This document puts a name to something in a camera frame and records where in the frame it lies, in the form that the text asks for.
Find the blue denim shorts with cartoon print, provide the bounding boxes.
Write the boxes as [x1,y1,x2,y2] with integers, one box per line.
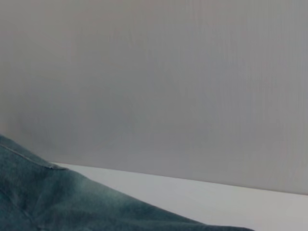
[0,134,256,231]

